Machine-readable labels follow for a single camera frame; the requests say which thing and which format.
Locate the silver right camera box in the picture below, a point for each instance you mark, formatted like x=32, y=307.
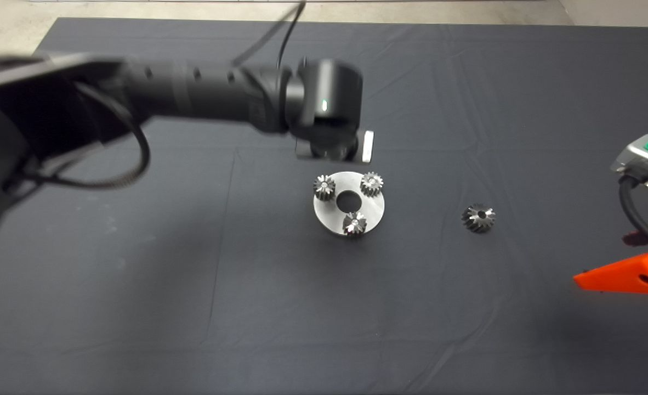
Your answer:
x=639, y=164

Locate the round metal plate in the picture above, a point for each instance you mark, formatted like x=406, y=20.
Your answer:
x=372, y=211

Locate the larger steel gear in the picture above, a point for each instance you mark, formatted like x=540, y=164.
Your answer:
x=475, y=220

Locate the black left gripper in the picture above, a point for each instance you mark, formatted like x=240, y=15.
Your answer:
x=337, y=148

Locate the dark grey table cloth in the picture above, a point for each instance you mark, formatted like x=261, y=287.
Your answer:
x=411, y=302

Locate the small steel gear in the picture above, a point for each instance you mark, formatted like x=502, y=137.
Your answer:
x=372, y=184
x=324, y=186
x=354, y=224

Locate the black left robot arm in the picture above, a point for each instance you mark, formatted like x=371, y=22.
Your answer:
x=165, y=90

